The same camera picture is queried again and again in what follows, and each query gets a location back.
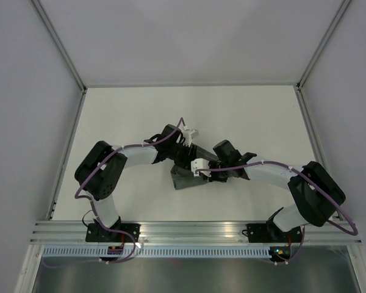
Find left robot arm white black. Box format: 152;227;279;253
74;122;203;242

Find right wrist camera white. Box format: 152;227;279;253
190;158;211;178

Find white slotted cable duct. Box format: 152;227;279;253
43;245;271;258

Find grey cloth napkin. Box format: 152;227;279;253
170;144;218;190

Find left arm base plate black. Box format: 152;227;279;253
85;223;140;243

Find left aluminium frame post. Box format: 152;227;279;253
29;0;87;93

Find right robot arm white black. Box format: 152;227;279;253
193;140;346;241

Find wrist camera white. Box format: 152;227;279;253
190;158;211;178
182;126;199;147

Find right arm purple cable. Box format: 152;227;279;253
206;161;359;236

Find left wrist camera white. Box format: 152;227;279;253
182;126;199;147

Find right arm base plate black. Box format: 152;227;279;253
242;223;302;244

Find aluminium rail front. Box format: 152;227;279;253
29;220;362;246

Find aluminium frame post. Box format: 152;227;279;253
296;0;353;91
29;0;87;93

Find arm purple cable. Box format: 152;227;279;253
74;117;188;233
206;161;359;236

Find right aluminium frame post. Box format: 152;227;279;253
296;0;353;91

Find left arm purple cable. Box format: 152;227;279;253
74;117;188;233

